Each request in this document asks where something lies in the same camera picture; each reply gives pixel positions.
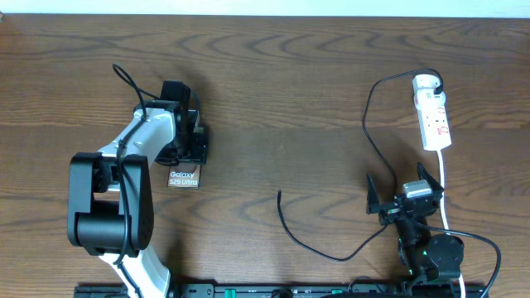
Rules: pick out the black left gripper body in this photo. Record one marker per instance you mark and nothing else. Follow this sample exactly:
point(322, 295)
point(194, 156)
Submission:
point(198, 146)

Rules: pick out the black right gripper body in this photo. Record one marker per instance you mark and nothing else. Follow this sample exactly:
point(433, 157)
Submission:
point(389, 213)

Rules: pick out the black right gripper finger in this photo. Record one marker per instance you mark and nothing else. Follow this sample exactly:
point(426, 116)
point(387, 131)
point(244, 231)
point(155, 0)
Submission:
point(373, 204)
point(431, 181)

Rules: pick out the bronze Galaxy smartphone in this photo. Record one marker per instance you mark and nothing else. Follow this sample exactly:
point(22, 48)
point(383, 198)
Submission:
point(185, 176)

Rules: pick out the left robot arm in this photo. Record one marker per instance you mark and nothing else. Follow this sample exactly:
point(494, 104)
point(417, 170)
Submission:
point(110, 205)

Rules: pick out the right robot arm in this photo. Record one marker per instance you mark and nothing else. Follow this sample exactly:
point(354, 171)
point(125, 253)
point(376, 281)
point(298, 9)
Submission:
point(433, 259)

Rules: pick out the white USB charger plug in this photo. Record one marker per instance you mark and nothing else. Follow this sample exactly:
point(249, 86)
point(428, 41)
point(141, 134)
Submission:
point(428, 81)

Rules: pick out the white power strip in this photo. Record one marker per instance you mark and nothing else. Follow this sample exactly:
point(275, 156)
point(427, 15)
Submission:
point(432, 117)

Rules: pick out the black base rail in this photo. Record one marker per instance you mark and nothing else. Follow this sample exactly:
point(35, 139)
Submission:
point(363, 289)

